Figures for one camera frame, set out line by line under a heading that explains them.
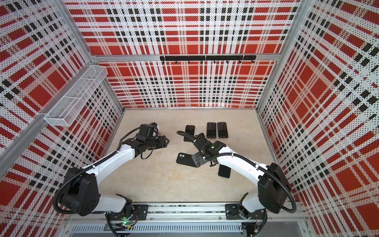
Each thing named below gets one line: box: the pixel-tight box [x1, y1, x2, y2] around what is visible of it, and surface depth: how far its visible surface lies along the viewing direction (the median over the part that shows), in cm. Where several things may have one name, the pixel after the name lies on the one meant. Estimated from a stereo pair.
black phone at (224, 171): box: [218, 163, 232, 179], surface depth 88 cm
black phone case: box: [176, 152, 197, 168], surface depth 95 cm
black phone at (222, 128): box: [217, 121, 229, 138], surface depth 107 cm
